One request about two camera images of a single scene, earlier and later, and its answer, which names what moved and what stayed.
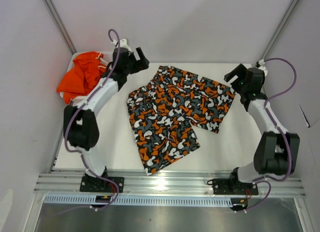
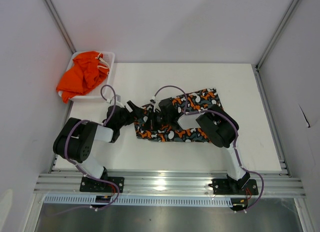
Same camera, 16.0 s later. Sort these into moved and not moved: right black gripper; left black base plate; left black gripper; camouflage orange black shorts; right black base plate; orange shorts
Moved: camouflage orange black shorts; right black gripper; left black gripper
Not moved: orange shorts; right black base plate; left black base plate
